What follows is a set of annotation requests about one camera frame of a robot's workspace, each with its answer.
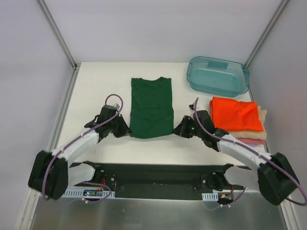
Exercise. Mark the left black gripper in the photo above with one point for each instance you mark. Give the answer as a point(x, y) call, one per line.
point(120, 127)

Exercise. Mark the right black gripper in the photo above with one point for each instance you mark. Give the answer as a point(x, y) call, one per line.
point(183, 128)

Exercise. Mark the green t shirt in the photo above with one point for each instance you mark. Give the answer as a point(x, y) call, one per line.
point(152, 113)

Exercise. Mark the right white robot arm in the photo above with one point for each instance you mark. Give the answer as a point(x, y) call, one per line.
point(256, 158)

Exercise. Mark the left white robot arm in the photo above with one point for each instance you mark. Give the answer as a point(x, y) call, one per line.
point(62, 158)

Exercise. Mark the orange folded t shirt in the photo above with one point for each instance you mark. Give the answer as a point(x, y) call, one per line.
point(233, 116)

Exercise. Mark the teal plastic bin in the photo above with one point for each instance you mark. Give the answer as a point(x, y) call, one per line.
point(217, 76)

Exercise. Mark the pink folded t shirt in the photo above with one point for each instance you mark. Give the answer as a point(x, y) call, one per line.
point(251, 141)

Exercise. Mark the beige folded t shirt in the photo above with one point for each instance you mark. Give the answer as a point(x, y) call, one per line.
point(262, 135)

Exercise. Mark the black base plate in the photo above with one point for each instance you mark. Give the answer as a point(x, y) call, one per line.
point(182, 182)

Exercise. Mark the right white cable duct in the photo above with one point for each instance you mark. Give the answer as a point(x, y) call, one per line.
point(210, 196)

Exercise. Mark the white cable duct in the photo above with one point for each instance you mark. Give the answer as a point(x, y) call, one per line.
point(88, 193)
point(210, 196)

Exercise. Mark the left white cable duct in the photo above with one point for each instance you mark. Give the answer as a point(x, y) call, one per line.
point(88, 193)

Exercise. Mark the left aluminium side rail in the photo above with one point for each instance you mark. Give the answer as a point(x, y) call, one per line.
point(32, 196)

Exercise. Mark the left aluminium frame post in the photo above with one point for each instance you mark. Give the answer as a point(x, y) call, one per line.
point(56, 32)

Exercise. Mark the aluminium frame post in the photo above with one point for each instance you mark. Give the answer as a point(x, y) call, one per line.
point(267, 30)
point(56, 32)

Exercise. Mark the right aluminium frame post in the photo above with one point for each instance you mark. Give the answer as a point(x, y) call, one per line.
point(267, 30)

